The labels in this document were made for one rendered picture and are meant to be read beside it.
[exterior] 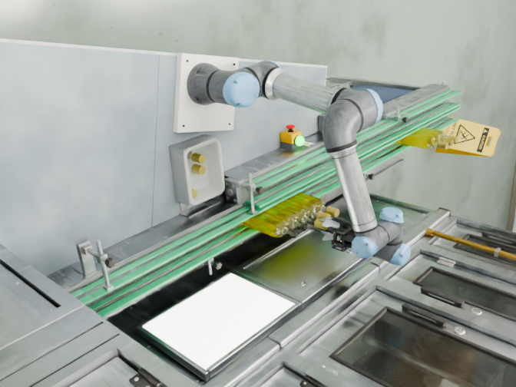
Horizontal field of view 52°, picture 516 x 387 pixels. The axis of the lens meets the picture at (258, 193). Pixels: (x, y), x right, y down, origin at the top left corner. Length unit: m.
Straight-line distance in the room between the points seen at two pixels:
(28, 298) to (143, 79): 0.82
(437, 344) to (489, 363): 0.15
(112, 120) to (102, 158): 0.13
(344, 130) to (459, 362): 0.75
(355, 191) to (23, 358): 0.99
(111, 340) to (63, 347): 0.10
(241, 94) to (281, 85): 0.14
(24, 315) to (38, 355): 0.18
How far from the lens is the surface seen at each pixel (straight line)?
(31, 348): 1.25
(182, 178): 1.96
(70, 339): 1.24
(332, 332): 1.77
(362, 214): 1.65
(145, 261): 1.83
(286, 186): 2.23
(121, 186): 1.89
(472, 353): 1.76
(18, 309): 1.42
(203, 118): 2.02
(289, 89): 1.83
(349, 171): 1.62
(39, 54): 1.69
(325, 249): 2.12
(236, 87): 1.81
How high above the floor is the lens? 2.28
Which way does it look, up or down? 41 degrees down
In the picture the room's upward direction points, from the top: 108 degrees clockwise
